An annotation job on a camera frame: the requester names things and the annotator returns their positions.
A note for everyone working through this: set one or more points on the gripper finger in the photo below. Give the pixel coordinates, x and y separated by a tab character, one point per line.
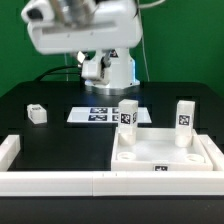
80	57
105	61

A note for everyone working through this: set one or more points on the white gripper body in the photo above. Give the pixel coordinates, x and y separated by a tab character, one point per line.
87	25

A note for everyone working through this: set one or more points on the white square tabletop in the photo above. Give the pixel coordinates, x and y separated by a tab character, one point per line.
155	150

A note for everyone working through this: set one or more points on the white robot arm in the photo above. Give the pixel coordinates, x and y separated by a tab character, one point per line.
121	72

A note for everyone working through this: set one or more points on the white marker base sheet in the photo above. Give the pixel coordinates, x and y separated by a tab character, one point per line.
93	115

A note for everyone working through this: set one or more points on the white U-shaped fence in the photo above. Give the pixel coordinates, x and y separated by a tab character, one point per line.
97	183

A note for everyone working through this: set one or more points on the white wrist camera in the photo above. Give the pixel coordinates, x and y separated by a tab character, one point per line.
37	10

